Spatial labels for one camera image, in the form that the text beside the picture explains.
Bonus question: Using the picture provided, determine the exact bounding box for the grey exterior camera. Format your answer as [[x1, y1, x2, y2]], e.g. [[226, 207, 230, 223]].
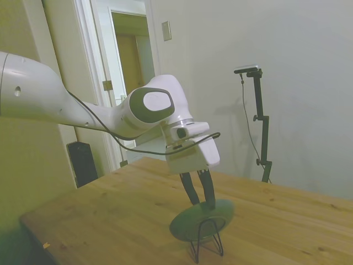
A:
[[233, 63, 261, 75]]

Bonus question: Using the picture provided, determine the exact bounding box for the white closet door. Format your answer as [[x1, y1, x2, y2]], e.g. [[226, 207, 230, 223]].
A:
[[23, 0, 107, 177]]

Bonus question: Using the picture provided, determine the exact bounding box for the brown wooden hallway door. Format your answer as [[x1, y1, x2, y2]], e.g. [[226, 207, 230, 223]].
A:
[[115, 34, 146, 93]]

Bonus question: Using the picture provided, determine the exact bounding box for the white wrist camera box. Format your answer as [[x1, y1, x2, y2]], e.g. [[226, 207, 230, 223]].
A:
[[169, 121, 210, 142]]

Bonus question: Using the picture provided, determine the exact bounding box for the black rectangular box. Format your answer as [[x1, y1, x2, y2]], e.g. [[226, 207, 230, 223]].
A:
[[66, 141, 99, 189]]

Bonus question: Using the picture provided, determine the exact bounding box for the black camera stand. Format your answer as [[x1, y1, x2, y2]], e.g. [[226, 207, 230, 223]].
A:
[[245, 69, 274, 184]]

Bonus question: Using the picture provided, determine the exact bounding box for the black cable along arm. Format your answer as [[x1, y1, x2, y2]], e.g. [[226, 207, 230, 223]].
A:
[[66, 90, 222, 156]]

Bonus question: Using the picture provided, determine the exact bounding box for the beige wall switch plate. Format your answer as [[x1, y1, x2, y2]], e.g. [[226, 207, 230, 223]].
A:
[[161, 20, 172, 43]]

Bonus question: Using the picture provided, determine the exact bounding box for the dark green plate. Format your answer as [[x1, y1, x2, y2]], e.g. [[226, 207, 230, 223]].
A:
[[169, 199, 236, 242]]

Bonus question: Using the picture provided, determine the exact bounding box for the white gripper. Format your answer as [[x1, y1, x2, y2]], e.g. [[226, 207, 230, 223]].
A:
[[165, 134, 221, 211]]

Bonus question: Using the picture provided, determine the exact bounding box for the white open door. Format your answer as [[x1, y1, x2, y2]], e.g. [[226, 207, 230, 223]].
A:
[[90, 0, 137, 169]]

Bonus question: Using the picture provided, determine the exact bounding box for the black wire plate stand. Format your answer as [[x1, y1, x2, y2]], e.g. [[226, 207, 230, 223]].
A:
[[189, 217, 224, 264]]

